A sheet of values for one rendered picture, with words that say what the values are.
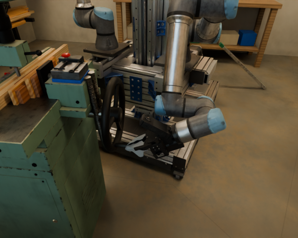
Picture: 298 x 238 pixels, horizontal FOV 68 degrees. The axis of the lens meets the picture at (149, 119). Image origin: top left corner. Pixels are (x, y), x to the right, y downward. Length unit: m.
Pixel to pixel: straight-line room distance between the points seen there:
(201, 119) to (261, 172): 1.26
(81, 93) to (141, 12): 0.82
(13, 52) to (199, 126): 0.64
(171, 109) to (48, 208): 0.62
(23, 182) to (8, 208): 0.23
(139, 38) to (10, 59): 0.85
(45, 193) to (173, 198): 0.90
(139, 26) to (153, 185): 1.07
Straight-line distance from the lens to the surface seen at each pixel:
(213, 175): 1.76
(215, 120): 0.71
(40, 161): 0.82
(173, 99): 0.80
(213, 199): 1.64
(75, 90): 0.79
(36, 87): 0.85
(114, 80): 0.80
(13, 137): 0.71
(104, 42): 1.51
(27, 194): 1.00
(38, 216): 1.12
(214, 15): 0.90
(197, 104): 0.80
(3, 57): 0.89
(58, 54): 1.17
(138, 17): 1.47
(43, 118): 0.75
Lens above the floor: 1.30
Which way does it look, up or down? 36 degrees down
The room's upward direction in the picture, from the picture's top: 1 degrees clockwise
